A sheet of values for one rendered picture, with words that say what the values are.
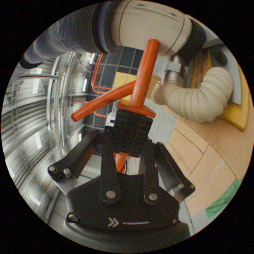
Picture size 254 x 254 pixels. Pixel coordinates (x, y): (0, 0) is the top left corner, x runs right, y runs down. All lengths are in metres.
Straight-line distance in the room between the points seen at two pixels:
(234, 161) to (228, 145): 0.03
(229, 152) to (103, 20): 0.25
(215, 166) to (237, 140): 0.57
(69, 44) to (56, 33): 0.05
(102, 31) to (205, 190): 0.86
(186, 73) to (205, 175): 0.68
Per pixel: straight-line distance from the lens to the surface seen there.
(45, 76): 2.18
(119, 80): 7.53
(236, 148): 0.15
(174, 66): 0.18
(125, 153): 0.16
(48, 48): 0.28
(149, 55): 0.15
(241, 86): 0.15
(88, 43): 0.19
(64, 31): 0.20
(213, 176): 0.72
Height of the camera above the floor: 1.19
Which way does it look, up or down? 5 degrees down
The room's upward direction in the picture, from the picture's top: 78 degrees counter-clockwise
